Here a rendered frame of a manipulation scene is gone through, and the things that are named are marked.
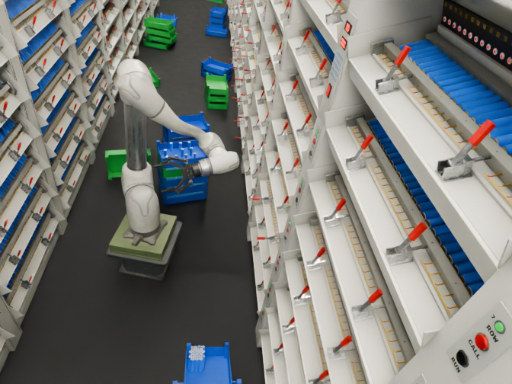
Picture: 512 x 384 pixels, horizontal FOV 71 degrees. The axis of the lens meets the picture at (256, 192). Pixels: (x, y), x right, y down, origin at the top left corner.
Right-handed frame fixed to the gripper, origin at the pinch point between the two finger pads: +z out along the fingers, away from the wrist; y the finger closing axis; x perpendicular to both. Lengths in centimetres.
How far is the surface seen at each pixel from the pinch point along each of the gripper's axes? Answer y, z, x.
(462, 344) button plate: 18, -29, 152
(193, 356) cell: -71, 7, 47
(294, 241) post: -12, -39, 73
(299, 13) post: 63, -69, 32
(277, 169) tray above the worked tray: -2, -54, 25
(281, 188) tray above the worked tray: -8, -51, 35
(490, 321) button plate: 23, -30, 155
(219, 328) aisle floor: -77, -8, 29
